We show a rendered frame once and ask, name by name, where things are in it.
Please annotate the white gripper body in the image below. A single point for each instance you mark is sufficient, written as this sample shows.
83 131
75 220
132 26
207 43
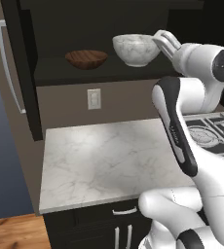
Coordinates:
167 42

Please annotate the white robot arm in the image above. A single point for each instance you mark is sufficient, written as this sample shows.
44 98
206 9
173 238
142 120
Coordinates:
214 181

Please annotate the white marble bowl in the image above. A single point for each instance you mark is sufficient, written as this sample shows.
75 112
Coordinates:
135 49

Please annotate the brown wooden bowl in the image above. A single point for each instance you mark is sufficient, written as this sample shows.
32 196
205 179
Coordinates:
86 59

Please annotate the black gas hob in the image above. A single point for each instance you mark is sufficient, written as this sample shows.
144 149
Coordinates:
214 136

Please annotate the taupe fridge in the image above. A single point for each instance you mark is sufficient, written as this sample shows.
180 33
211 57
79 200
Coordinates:
21 142

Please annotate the black drawer front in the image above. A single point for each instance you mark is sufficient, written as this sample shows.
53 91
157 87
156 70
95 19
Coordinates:
91 215

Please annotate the black cupboard door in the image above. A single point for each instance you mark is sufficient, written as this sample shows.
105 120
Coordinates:
138 236
84 238

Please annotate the white wall socket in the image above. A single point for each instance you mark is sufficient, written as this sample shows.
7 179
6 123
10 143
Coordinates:
94 99

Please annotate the black open wall cupboard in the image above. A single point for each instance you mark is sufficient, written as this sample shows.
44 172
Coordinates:
68 26

